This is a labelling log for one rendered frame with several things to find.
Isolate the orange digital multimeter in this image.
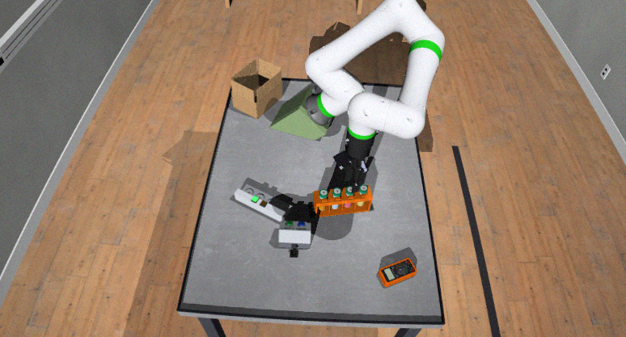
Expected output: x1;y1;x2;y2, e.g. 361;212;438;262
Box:
378;258;417;287

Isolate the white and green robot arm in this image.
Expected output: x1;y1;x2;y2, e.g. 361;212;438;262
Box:
305;0;445;150

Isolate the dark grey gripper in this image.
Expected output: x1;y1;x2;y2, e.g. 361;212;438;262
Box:
345;144;370;194

